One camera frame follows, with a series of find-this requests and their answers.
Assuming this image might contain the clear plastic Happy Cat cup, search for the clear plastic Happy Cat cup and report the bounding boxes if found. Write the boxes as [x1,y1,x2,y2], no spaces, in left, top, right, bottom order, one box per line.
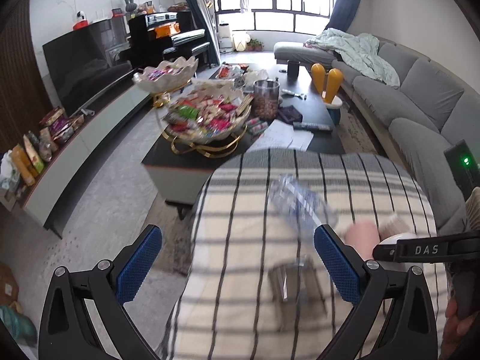
[268,175,338,242]

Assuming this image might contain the patterned paper cup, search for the patterned paper cup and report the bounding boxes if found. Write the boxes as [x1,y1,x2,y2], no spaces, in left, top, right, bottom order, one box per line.
[378,214,412,241]

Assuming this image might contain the pink plastic cup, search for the pink plastic cup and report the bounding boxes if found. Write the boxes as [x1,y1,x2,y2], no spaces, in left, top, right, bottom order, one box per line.
[345,220,380,261]

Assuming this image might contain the clear grey glass cup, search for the clear grey glass cup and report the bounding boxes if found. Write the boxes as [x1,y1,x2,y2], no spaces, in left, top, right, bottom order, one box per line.
[268,256,327,332]

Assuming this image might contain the person's right hand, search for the person's right hand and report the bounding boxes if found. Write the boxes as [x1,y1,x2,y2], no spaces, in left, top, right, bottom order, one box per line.
[439,297,479,359]

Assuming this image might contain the white tv cabinet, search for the white tv cabinet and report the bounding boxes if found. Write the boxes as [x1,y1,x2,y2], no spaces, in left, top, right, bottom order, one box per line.
[22,86,151,237]

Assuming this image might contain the grey sectional sofa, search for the grey sectional sofa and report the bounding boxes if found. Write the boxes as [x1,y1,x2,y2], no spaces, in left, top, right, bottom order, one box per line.
[273,40,479,235]

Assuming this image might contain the plaid checkered tablecloth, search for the plaid checkered tablecloth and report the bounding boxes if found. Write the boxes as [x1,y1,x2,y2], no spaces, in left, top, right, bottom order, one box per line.
[158,149,436,359]

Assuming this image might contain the snack packets on cabinet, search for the snack packets on cabinet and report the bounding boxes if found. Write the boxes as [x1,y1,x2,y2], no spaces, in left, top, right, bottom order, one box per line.
[1,107,95,200]

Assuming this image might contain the large shell snack bowl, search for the large shell snack bowl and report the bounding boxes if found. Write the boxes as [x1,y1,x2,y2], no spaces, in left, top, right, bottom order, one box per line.
[162,80,254,144]

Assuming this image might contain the black remote control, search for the black remote control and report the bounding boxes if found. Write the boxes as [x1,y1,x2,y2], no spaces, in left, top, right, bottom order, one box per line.
[292,122,333,133]

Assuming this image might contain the small upper shell bowl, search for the small upper shell bowl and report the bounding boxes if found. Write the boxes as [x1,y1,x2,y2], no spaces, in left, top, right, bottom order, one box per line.
[133,56,199,94]

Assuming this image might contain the white paper sheets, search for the white paper sheets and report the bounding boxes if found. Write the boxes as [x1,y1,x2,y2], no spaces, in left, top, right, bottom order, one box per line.
[248,120,314,151]

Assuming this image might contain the black coffee table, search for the black coffee table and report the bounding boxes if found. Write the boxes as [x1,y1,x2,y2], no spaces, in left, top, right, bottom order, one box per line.
[141,63,346,211]

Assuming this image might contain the dark purple pouch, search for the dark purple pouch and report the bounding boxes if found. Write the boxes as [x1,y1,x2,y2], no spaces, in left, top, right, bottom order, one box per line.
[277,106,303,125]

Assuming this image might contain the light green blanket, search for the light green blanket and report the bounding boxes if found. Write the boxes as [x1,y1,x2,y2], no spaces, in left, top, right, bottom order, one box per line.
[304,28,400,88]

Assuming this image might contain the black television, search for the black television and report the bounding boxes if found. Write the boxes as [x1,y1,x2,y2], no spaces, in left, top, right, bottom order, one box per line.
[42,17,135,116]

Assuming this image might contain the clear jar of nuts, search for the clear jar of nuts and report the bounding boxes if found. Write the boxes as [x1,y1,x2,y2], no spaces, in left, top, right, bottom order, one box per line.
[253,79,280,120]

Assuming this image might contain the black mug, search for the black mug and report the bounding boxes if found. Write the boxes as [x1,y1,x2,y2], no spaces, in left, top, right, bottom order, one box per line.
[287,60,300,80]

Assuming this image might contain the black upright piano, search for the black upright piano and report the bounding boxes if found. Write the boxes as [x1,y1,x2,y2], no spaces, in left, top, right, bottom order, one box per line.
[125,10,208,68]

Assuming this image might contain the black piano bench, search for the black piano bench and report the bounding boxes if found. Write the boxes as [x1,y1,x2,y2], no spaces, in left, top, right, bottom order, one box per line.
[163,41,212,68]

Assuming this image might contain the white air purifier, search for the white air purifier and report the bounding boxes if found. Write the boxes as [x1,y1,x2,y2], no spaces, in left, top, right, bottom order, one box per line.
[218,23,233,53]

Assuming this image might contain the potted green plant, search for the potted green plant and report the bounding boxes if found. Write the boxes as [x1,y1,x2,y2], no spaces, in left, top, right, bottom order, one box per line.
[246,38,264,52]

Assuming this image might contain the grey bunny figurine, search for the grey bunny figurine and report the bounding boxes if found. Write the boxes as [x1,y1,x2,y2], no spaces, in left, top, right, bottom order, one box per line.
[124,0,137,13]

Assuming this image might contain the left navy curtain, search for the left navy curtain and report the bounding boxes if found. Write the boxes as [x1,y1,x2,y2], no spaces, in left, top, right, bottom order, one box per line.
[185,0,221,64]

